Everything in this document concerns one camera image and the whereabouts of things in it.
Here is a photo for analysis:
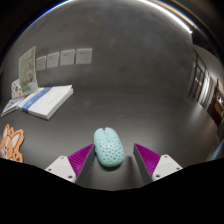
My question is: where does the teal dotted computer mouse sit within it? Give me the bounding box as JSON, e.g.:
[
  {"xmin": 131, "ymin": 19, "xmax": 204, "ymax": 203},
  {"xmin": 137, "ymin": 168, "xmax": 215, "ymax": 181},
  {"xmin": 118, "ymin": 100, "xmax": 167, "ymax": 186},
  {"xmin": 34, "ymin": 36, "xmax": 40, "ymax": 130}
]
[{"xmin": 93, "ymin": 126, "xmax": 126, "ymax": 168}]

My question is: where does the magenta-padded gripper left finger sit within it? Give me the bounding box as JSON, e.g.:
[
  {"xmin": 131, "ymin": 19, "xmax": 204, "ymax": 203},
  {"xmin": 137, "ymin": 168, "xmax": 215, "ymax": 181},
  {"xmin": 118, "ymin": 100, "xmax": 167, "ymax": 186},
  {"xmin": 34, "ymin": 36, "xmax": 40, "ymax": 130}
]
[{"xmin": 44, "ymin": 143, "xmax": 96, "ymax": 188}]

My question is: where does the grey patterned book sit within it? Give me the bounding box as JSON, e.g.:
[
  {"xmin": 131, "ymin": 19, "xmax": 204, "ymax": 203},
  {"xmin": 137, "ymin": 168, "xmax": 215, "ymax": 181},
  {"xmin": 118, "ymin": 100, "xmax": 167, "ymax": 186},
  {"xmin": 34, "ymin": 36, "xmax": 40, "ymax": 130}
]
[{"xmin": 0, "ymin": 95, "xmax": 26, "ymax": 118}]

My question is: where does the white book with blue band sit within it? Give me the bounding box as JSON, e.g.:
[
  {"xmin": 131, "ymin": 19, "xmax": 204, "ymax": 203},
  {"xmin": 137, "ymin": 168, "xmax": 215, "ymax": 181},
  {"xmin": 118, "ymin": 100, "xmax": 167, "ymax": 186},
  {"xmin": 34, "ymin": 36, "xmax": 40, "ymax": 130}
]
[{"xmin": 17, "ymin": 84, "xmax": 74, "ymax": 121}]

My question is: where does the orange corgi-shaped mouse pad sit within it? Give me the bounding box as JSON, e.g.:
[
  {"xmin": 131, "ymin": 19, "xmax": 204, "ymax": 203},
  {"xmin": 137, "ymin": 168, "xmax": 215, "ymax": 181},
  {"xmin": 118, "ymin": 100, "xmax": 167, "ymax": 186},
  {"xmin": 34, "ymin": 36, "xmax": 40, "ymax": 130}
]
[{"xmin": 0, "ymin": 123, "xmax": 25, "ymax": 164}]

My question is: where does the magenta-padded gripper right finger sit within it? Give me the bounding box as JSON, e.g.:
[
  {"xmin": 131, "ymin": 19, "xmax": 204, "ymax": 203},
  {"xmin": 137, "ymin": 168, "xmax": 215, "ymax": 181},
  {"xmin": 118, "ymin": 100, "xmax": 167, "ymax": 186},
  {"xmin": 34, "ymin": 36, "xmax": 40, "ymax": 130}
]
[{"xmin": 133, "ymin": 143, "xmax": 184, "ymax": 186}]

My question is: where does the green menu sign stand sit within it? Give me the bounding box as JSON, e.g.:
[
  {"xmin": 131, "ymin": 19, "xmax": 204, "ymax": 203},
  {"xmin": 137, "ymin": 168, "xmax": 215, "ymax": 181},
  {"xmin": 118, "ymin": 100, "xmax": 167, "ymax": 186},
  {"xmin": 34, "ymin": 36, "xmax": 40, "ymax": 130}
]
[{"xmin": 18, "ymin": 45, "xmax": 40, "ymax": 97}]

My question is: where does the dark-framed glass partition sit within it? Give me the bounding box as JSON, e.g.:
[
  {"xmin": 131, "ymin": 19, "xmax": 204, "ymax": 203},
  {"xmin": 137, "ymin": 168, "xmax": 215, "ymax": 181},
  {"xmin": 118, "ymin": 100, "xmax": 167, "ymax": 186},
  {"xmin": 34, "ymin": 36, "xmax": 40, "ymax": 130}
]
[{"xmin": 187, "ymin": 49, "xmax": 224, "ymax": 134}]

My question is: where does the white card with colourful stickers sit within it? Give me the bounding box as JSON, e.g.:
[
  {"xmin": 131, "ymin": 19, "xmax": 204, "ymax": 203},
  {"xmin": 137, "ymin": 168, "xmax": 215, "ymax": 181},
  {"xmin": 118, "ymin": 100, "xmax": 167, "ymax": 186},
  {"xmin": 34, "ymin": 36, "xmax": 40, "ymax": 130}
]
[{"xmin": 10, "ymin": 78, "xmax": 24, "ymax": 99}]

